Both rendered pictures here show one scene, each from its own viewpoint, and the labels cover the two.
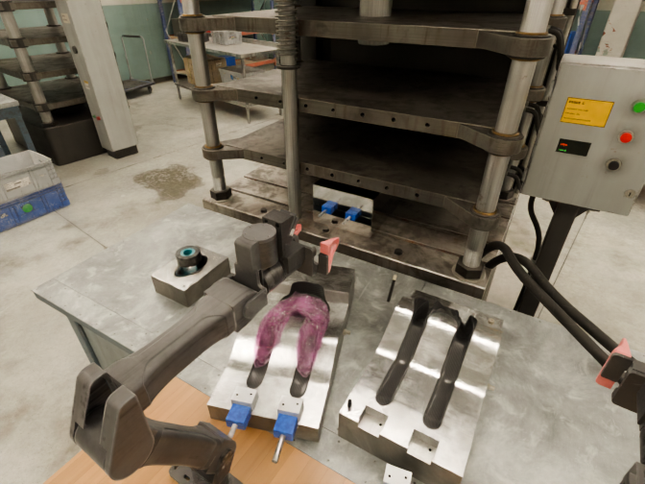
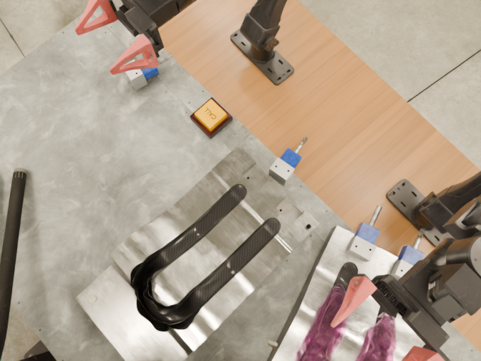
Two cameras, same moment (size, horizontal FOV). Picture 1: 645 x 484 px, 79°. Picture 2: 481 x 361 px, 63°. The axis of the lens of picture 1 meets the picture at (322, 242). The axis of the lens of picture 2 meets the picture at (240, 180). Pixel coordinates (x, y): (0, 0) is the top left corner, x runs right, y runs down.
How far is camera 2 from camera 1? 0.70 m
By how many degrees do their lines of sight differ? 71
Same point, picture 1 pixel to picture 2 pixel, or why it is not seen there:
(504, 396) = (138, 223)
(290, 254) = (426, 266)
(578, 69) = not seen: outside the picture
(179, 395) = (467, 319)
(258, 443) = (385, 243)
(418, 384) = (230, 232)
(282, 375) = not seen: hidden behind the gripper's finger
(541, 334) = (35, 282)
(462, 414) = (207, 191)
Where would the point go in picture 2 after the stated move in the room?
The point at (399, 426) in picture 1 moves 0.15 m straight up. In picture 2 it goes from (269, 195) to (274, 177)
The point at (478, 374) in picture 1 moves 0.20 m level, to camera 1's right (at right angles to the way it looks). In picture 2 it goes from (167, 222) to (82, 198)
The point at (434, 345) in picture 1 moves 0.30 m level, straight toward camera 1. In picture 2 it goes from (192, 266) to (278, 160)
